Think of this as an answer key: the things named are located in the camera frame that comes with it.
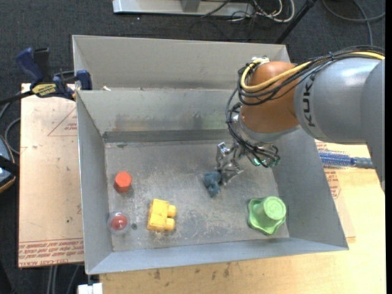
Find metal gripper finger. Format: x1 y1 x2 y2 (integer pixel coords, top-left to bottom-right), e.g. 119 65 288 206
215 142 231 173
222 159 245 186

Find blue-grey toy animal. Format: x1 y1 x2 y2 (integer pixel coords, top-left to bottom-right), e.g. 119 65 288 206
203 170 222 198

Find grey metal bin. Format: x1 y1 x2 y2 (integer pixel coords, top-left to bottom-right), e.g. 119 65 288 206
72 34 349 276

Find green plastic cup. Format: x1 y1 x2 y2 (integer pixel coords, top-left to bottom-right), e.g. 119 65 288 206
247 195 288 236

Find yellow toy block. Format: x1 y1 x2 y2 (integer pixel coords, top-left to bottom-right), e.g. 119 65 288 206
146 198 178 233

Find blue bristle brush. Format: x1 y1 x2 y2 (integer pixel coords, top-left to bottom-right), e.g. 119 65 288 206
318 150 375 170

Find red hexagonal block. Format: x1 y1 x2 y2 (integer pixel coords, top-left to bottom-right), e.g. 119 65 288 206
113 171 133 194

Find red ball in clear dome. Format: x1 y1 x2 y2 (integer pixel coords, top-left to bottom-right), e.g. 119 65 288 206
107 211 130 235

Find brown cardboard board red print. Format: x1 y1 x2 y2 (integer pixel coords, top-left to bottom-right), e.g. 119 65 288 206
18 83 358 269

